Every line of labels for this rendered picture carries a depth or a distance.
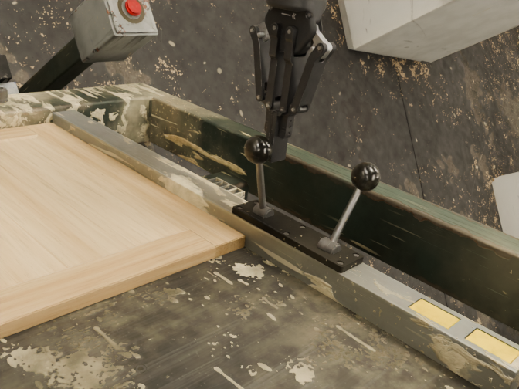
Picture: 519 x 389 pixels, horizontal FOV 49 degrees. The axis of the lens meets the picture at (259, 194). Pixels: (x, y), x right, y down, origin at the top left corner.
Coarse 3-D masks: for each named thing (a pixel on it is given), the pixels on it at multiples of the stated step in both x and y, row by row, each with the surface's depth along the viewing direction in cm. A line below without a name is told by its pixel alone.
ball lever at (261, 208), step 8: (256, 136) 75; (248, 144) 74; (256, 144) 74; (264, 144) 74; (248, 152) 74; (256, 152) 74; (264, 152) 74; (256, 160) 74; (264, 160) 75; (256, 168) 77; (256, 176) 78; (264, 184) 79; (264, 192) 79; (264, 200) 80; (256, 208) 81; (264, 208) 80; (264, 216) 80
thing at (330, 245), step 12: (360, 168) 73; (372, 168) 73; (360, 180) 73; (372, 180) 72; (360, 192) 74; (348, 204) 74; (348, 216) 74; (336, 228) 74; (324, 240) 74; (336, 240) 74; (336, 252) 73
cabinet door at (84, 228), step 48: (0, 144) 102; (48, 144) 105; (0, 192) 85; (48, 192) 87; (96, 192) 89; (144, 192) 90; (0, 240) 73; (48, 240) 74; (96, 240) 76; (144, 240) 77; (192, 240) 78; (240, 240) 81; (0, 288) 63; (48, 288) 64; (96, 288) 65; (0, 336) 58
